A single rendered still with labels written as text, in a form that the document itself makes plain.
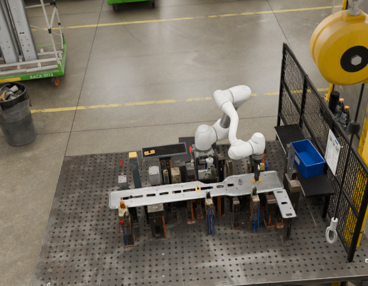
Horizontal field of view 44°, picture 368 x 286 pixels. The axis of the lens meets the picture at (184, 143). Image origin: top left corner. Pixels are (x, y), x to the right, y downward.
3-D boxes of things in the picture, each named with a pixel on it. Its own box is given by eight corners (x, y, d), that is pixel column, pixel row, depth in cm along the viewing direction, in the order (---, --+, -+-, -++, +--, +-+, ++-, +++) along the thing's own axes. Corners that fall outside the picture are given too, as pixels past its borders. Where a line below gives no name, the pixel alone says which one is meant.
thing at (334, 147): (334, 177, 342) (341, 146, 323) (323, 158, 360) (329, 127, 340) (337, 177, 342) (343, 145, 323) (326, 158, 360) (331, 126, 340)
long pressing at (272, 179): (108, 212, 350) (108, 211, 349) (108, 192, 368) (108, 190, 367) (285, 189, 357) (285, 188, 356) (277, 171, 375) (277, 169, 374)
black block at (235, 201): (232, 231, 365) (232, 206, 347) (229, 222, 373) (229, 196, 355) (242, 230, 365) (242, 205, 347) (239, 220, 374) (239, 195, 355)
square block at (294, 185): (287, 219, 371) (291, 187, 349) (284, 211, 378) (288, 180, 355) (297, 217, 372) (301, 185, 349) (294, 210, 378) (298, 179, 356)
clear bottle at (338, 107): (335, 124, 346) (338, 102, 334) (331, 119, 352) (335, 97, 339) (343, 123, 347) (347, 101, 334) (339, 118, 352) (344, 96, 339)
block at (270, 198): (264, 229, 365) (266, 205, 347) (261, 218, 373) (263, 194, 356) (276, 227, 365) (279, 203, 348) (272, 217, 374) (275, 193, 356)
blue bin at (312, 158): (304, 178, 360) (306, 166, 352) (288, 155, 383) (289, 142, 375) (323, 174, 362) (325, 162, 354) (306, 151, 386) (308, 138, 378)
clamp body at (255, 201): (249, 233, 362) (250, 203, 341) (246, 222, 372) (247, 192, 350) (260, 232, 363) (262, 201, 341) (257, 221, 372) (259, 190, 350)
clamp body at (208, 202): (205, 236, 363) (204, 206, 341) (203, 224, 372) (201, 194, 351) (217, 235, 363) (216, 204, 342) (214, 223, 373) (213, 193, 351)
